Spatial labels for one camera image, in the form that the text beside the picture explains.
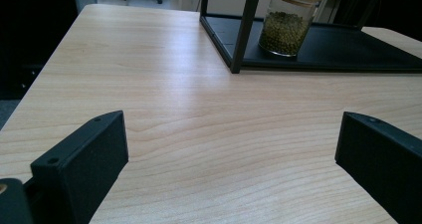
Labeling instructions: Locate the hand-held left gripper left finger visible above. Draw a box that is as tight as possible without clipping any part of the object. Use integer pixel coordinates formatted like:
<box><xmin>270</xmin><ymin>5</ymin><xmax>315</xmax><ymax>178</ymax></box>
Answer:
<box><xmin>30</xmin><ymin>110</ymin><xmax>129</xmax><ymax>224</ymax></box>

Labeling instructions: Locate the black metal rack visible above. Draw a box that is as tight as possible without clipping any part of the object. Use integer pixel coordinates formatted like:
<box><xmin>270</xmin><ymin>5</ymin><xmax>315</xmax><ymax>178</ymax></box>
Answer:
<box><xmin>199</xmin><ymin>0</ymin><xmax>422</xmax><ymax>75</ymax></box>

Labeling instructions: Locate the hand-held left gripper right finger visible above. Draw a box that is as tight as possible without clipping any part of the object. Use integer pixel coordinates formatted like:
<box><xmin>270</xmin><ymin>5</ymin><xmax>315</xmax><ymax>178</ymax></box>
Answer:
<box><xmin>334</xmin><ymin>111</ymin><xmax>422</xmax><ymax>224</ymax></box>

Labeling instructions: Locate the glass jar of green beans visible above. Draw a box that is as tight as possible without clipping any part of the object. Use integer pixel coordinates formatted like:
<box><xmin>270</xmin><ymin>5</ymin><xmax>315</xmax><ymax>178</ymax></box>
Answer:
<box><xmin>258</xmin><ymin>0</ymin><xmax>326</xmax><ymax>58</ymax></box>

